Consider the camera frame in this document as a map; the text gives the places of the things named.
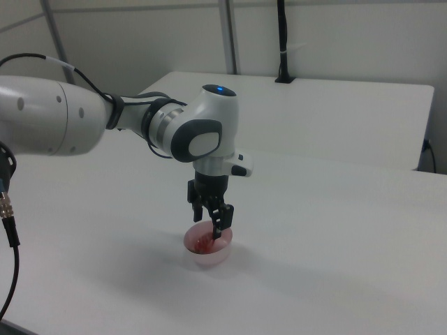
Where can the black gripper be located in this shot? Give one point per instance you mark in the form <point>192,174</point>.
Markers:
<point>211,186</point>

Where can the red toy strawberry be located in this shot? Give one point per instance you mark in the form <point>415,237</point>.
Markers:
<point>202,244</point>

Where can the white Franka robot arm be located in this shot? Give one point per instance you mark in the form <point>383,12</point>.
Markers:
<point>35,115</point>

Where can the pink plastic bowl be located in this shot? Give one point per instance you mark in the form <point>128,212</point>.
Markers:
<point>210,259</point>

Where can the grey vertical partition post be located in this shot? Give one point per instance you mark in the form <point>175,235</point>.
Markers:
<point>230,35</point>

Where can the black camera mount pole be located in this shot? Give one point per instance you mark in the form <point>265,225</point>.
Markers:
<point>282,35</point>

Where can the grey slanted partition post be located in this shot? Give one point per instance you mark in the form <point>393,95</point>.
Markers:
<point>57,38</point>

